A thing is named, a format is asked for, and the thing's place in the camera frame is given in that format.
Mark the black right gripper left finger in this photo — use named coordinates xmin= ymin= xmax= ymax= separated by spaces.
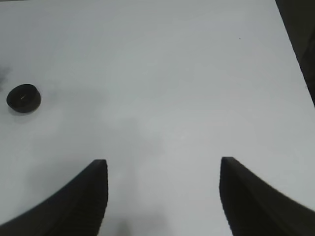
xmin=0 ymin=159 xmax=108 ymax=236

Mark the small black teacup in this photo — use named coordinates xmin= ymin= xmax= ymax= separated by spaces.
xmin=6 ymin=84 xmax=41 ymax=114

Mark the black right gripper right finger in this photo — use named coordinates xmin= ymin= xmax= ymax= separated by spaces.
xmin=219 ymin=157 xmax=315 ymax=236

